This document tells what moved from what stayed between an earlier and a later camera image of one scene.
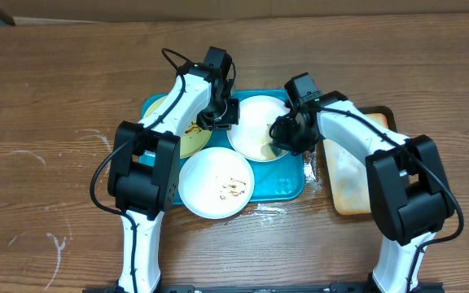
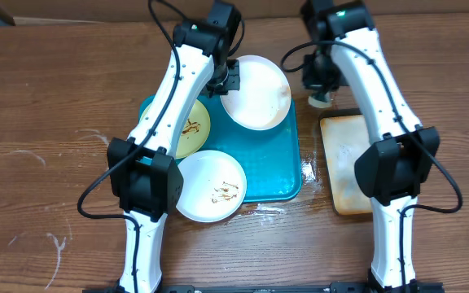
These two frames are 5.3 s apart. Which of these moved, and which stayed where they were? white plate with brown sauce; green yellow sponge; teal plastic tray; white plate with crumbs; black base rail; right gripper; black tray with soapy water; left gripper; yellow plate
Moved: white plate with brown sauce; white plate with crumbs; left gripper; green yellow sponge; right gripper
Stayed: black tray with soapy water; yellow plate; black base rail; teal plastic tray
